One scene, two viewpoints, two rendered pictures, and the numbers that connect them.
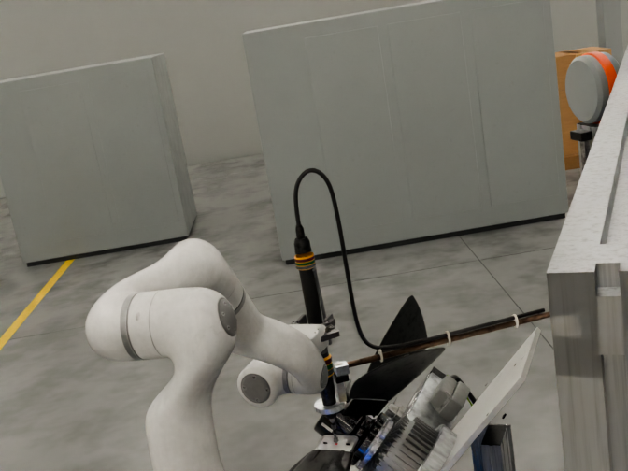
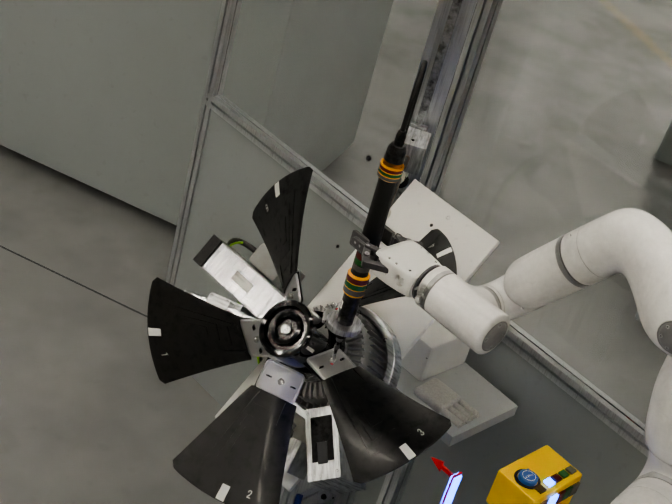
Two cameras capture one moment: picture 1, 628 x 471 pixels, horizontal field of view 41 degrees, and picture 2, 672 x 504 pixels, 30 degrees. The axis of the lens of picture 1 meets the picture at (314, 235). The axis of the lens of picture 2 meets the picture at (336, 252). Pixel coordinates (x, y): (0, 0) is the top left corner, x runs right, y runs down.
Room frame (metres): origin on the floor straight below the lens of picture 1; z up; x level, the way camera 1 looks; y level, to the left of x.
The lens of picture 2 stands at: (1.29, 1.94, 2.67)
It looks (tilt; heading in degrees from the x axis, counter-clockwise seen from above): 32 degrees down; 285
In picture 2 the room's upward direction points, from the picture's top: 16 degrees clockwise
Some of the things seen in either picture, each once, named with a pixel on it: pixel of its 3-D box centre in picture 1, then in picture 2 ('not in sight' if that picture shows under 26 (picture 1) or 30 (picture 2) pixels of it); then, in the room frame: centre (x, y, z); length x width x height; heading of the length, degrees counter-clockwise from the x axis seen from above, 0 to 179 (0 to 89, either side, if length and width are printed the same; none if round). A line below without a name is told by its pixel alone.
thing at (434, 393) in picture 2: not in sight; (446, 402); (1.57, -0.43, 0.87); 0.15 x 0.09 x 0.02; 160
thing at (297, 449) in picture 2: not in sight; (291, 455); (1.78, 0.01, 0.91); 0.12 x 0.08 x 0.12; 66
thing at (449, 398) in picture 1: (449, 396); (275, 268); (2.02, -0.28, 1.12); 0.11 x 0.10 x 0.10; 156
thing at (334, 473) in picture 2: not in sight; (335, 450); (1.70, 0.02, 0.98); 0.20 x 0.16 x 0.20; 66
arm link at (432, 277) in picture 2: not in sight; (434, 288); (1.60, 0.10, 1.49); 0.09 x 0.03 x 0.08; 66
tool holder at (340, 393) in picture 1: (331, 386); (350, 303); (1.76, 0.02, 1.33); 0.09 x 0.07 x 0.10; 101
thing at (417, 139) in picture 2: not in sight; (410, 148); (1.87, -0.59, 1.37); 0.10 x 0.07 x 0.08; 101
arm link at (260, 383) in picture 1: (271, 373); (469, 314); (1.52, 0.13, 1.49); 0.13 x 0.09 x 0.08; 156
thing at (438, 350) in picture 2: not in sight; (426, 337); (1.69, -0.58, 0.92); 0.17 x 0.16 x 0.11; 66
